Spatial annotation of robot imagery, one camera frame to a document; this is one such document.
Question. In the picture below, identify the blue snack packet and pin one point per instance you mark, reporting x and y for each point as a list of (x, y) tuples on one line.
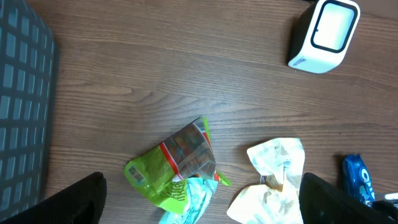
[(357, 181)]

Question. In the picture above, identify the grey plastic mesh basket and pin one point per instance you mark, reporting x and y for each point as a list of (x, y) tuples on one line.
[(29, 66)]

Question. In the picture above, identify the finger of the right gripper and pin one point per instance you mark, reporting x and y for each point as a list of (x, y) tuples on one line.
[(386, 204)]

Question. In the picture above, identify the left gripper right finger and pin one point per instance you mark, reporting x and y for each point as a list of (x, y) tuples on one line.
[(320, 202)]

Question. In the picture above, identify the teal white snack packet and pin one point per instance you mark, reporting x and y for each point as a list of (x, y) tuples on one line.
[(199, 193)]

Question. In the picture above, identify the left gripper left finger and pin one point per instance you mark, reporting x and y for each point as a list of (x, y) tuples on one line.
[(81, 203)]

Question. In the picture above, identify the beige wrapper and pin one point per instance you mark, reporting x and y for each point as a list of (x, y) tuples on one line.
[(276, 199)]

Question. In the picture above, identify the green snack packet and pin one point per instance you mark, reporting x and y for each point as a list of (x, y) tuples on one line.
[(161, 174)]

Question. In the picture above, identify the white barcode scanner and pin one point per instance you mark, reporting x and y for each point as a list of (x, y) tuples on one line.
[(322, 35)]

